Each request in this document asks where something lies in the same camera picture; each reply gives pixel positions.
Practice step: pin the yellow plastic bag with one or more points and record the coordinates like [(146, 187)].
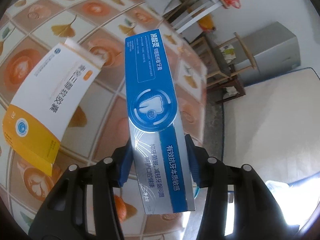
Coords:
[(206, 23)]

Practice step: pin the white yellow medicine box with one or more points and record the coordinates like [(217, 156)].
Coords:
[(40, 111)]

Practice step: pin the grey refrigerator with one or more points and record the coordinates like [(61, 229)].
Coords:
[(276, 51)]

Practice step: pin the white side table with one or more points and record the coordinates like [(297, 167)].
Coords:
[(190, 11)]

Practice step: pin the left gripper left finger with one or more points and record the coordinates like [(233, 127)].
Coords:
[(81, 205)]

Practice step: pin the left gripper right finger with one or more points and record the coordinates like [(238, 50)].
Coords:
[(238, 203)]

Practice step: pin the blue toothpaste box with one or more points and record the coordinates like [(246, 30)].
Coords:
[(155, 125)]

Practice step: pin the patterned tablecloth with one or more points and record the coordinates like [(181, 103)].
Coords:
[(29, 29)]

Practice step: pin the dark wooden stool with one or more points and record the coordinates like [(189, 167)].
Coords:
[(233, 89)]

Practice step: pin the white mattress blue trim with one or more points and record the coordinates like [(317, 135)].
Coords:
[(275, 127)]

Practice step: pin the orange peel piece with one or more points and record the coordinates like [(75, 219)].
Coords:
[(120, 208)]

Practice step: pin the wooden armchair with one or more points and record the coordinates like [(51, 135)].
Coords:
[(222, 70)]

